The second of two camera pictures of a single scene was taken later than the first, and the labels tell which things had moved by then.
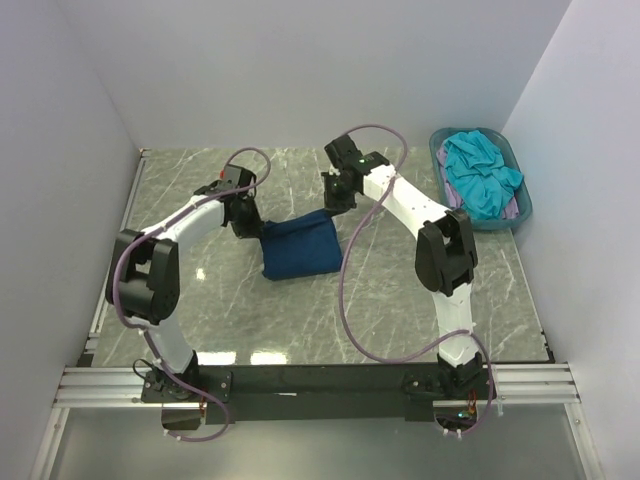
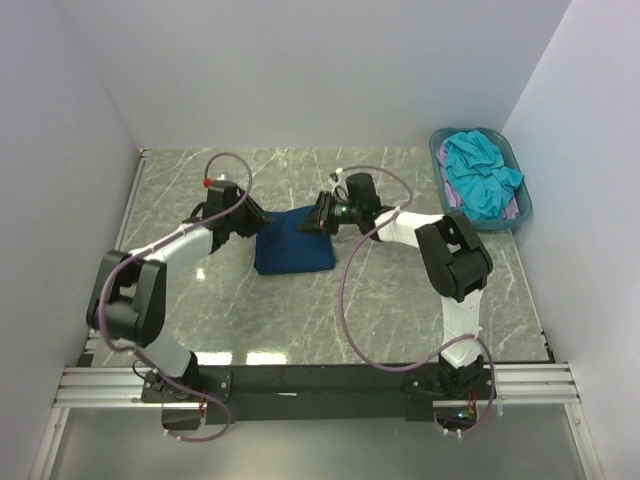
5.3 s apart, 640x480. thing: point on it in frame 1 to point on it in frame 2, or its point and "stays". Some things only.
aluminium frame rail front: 507,384 stays
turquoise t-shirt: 482,180 stays
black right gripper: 332,206 to 320,219
